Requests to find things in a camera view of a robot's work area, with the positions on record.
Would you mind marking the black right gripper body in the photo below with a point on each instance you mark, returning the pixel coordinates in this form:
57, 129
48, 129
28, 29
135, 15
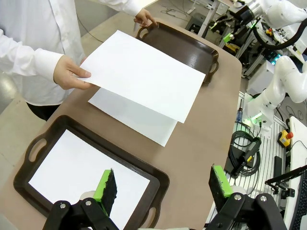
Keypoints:
242, 14

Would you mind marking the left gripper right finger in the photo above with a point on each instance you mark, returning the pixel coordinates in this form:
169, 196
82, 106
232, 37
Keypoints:
218, 187

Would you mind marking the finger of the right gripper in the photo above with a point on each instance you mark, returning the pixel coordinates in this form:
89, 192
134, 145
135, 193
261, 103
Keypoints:
214, 26
229, 37

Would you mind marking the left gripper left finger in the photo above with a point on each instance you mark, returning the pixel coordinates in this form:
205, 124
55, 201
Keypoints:
108, 189

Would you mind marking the white A4 paper sheet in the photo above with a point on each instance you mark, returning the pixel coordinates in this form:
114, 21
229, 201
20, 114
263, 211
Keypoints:
79, 172
141, 74
134, 117

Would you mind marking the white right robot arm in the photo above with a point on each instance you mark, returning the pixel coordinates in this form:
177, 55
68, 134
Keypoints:
287, 79

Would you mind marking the person's right forearm white sleeve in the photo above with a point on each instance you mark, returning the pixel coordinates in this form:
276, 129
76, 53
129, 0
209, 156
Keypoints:
28, 60

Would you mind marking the person's left forearm white sleeve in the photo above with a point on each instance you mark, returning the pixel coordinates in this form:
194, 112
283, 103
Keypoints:
120, 6

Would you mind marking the person's left hand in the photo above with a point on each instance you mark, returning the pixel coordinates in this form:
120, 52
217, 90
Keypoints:
144, 18

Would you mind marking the person's right hand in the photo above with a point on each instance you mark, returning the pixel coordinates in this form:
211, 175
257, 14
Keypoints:
68, 76

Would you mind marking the yellow black device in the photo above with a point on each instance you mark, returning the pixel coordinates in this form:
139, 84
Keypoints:
232, 48

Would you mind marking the brown plastic serving tray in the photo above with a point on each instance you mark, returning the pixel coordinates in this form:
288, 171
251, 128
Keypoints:
115, 152
182, 50

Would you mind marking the flat black rectangular box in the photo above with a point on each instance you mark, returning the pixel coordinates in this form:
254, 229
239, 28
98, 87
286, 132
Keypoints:
278, 165

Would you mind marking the blue red screwdriver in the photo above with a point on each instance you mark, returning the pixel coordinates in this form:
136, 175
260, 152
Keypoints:
239, 115

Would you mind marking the yellow emergency stop box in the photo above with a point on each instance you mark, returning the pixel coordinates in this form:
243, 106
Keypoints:
284, 139

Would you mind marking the black keyboard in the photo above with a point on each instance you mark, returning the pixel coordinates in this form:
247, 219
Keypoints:
302, 210

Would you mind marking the white desk panel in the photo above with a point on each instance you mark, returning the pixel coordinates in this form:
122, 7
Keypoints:
297, 148

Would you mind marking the person torso in white shirt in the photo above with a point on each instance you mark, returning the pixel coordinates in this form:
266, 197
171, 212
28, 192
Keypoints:
36, 19

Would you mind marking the aluminium frame profile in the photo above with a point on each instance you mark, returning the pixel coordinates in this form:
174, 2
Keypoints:
251, 62

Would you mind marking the white slotted base plate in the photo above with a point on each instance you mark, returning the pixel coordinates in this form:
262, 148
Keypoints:
268, 148

